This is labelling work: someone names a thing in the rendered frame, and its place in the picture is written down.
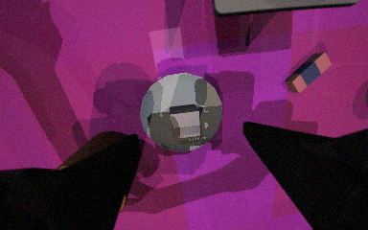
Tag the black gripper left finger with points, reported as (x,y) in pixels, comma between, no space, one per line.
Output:
(87,195)

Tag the pink and blue eraser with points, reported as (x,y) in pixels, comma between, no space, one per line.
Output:
(308,72)

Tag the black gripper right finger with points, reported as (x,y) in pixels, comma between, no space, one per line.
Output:
(321,175)

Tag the orange cylinder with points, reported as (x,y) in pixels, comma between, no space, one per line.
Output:
(97,143)

